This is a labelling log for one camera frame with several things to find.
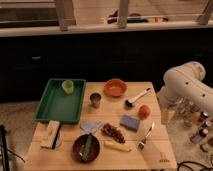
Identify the blue grey sponge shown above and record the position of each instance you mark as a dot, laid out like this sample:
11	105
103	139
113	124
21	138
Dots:
130	123

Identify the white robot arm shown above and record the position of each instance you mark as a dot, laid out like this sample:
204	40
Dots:
184	81

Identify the small metal cup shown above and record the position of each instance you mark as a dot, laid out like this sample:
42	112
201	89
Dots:
95	99

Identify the light green plastic cup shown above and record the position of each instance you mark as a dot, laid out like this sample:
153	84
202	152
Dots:
68	86

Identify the orange bowl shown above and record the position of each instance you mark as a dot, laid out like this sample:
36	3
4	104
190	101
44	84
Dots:
115	87

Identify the brown grape bunch toy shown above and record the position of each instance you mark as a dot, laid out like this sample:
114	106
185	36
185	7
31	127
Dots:
113	132

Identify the grey folded cloth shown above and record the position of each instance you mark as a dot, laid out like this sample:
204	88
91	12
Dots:
90	126

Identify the orange ball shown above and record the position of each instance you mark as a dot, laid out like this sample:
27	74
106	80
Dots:
144	112

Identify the green plastic tray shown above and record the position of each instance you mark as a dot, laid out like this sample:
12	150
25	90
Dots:
57	105

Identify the dark brown bowl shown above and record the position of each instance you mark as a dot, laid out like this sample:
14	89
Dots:
79	145

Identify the metal fork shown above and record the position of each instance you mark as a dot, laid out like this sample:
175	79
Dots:
142	143

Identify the green cucumber toy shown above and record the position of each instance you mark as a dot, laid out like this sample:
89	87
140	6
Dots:
87	148

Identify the black stand left edge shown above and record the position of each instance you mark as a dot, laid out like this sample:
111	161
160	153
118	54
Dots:
3	149

